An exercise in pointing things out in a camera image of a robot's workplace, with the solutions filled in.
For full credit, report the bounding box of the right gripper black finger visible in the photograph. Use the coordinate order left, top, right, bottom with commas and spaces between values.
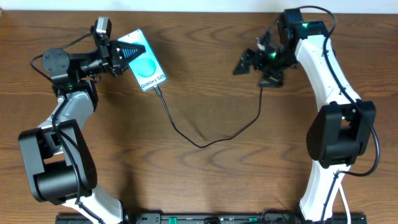
233, 49, 256, 75
259, 72, 284, 88

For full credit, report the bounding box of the blue Galaxy smartphone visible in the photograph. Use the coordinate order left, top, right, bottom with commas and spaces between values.
118, 29, 167, 91

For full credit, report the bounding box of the black charger cable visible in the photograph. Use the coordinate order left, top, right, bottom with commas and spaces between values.
153, 84, 264, 149

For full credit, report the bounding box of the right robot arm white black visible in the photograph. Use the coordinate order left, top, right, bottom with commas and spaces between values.
233, 7, 378, 223

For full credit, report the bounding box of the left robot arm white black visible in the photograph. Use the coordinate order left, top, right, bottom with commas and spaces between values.
18, 40, 146, 223

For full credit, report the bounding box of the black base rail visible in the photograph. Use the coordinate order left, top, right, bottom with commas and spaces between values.
55, 212, 368, 224

